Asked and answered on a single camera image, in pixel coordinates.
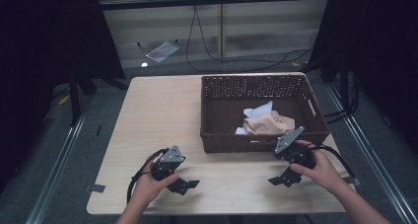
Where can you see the pink cloth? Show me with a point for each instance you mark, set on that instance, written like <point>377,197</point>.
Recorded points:
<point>267,123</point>

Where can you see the black horizontal bar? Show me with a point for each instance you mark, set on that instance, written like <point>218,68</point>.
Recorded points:
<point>213,0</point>

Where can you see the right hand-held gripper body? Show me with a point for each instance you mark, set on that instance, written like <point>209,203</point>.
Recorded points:
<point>292,148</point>

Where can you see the black metal stand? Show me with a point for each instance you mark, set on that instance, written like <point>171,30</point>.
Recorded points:
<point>75,99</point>

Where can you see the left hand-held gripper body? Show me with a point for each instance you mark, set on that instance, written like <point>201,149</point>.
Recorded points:
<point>171,158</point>

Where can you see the white cloth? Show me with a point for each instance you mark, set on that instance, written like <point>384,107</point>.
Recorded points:
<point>259,110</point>

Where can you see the aluminium floor rail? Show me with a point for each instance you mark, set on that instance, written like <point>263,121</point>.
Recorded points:
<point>55,174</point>
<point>371,158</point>

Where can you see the clear plastic bag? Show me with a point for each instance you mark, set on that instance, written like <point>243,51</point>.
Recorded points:
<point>162,51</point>

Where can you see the brown wicker basket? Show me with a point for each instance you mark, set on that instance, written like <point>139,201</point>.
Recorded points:
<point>226,118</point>

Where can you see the grey tape strip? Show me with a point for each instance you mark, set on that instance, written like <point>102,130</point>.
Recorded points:
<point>97,187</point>

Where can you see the person's left hand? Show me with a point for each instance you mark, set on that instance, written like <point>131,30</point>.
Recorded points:
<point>148,187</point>

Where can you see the person's right hand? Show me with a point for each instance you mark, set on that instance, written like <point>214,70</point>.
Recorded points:
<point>323,173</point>

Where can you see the yellow tape piece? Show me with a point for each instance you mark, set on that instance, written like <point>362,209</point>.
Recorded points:
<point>63,99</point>

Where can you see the dark curtain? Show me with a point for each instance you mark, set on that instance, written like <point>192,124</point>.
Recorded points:
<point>378,53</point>
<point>49,53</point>

